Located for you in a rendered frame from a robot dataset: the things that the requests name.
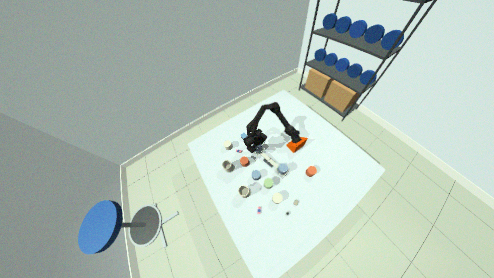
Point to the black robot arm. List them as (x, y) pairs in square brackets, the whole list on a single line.
[(255, 134)]

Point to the pale green cylinder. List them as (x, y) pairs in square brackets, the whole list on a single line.
[(268, 183)]

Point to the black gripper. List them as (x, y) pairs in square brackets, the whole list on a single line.
[(256, 143)]

